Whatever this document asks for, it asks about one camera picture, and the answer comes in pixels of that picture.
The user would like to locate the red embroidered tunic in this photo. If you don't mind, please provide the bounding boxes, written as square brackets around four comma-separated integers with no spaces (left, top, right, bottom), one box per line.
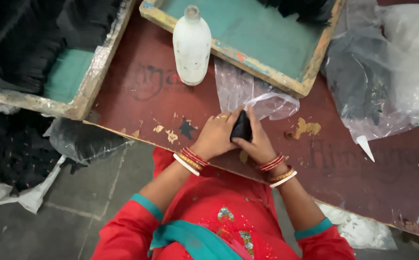
[91,147,357,260]

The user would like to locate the heap of white cloth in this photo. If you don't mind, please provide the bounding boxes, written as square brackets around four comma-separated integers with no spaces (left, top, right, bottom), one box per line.
[317,201,399,251]

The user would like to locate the white woven sack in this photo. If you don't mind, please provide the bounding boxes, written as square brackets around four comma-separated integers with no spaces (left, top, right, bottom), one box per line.
[0,155,68,214]

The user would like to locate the red bangles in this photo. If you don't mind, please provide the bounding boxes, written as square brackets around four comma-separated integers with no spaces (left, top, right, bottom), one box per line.
[181,146,210,168]
[258,154,285,172]

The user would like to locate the white plastic bottle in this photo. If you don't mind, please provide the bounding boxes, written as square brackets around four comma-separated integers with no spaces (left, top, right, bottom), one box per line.
[172,5,212,86]

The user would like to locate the black cloth piece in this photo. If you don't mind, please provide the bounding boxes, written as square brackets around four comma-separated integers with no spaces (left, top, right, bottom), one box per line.
[229,110,253,143]

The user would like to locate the gold bangle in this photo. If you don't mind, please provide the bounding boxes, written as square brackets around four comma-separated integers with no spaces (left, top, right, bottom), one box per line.
[178,152,203,172]
[267,168,295,183]

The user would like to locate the black fabric piece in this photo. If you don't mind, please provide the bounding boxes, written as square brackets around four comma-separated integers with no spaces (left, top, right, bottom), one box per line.
[256,0,336,26]

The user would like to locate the heap of black fabric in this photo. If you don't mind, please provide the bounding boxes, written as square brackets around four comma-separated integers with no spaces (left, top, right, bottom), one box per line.
[0,0,123,97]

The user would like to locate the crumpled clear plastic sheet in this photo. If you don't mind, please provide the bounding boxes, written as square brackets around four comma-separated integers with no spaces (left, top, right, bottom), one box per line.
[43,117,135,166]

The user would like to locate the small clear plastic bag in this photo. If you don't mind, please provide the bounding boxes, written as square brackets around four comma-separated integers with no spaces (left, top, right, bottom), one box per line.
[214,57,300,122]

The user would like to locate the black speckled fabric heap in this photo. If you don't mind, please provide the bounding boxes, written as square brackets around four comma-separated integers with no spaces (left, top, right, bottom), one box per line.
[0,108,88,198]

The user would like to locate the white pointed plastic scrap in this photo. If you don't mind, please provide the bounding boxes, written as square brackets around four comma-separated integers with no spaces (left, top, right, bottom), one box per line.
[356,135,375,163]

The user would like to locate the teal scarf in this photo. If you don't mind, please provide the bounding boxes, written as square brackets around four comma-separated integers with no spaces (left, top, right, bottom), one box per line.
[147,220,244,260]

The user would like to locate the person's right hand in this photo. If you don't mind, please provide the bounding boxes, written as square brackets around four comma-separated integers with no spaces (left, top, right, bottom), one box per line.
[231,105,282,167]

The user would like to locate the large clear plastic bag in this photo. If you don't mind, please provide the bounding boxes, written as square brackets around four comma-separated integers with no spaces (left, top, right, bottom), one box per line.
[321,0,419,144]

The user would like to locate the person's left hand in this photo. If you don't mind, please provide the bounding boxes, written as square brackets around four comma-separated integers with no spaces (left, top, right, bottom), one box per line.
[190,105,246,162]

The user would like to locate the wooden tray with teal base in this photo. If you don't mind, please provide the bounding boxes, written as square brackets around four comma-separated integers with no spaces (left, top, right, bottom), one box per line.
[139,0,346,99]
[0,0,137,121]

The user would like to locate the white bangle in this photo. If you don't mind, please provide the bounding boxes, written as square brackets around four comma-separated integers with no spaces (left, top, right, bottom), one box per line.
[269,170,298,189]
[173,153,201,177]

